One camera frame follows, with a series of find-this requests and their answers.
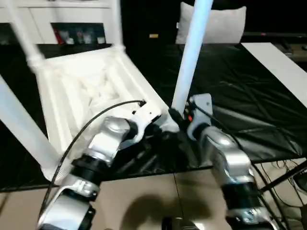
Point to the small white jar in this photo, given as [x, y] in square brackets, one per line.
[101, 40]

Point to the black floor stand foot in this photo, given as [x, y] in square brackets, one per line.
[283, 176]

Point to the black sofa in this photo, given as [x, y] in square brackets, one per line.
[144, 19]

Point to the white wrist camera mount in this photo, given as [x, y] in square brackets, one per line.
[201, 105]
[146, 115]

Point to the grey cushion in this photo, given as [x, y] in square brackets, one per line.
[220, 24]

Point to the white flat board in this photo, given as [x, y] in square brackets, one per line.
[275, 67]

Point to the red packet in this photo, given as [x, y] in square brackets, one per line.
[57, 36]

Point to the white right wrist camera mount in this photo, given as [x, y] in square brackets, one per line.
[201, 105]

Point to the white sideboard cabinet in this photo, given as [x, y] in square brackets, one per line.
[48, 14]

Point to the black work mat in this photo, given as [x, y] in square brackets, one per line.
[239, 95]

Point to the black television with red logo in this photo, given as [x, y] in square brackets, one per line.
[275, 34]

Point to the white plastic table leg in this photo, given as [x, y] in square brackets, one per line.
[117, 24]
[192, 48]
[24, 124]
[24, 36]

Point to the black robot right foot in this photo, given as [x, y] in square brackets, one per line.
[177, 224]

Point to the small tan label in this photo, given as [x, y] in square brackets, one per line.
[154, 36]

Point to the dark low tv bench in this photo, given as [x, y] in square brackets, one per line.
[295, 48]

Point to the white plastic table top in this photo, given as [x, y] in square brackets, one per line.
[84, 79]

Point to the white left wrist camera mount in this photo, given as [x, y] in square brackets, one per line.
[146, 115]

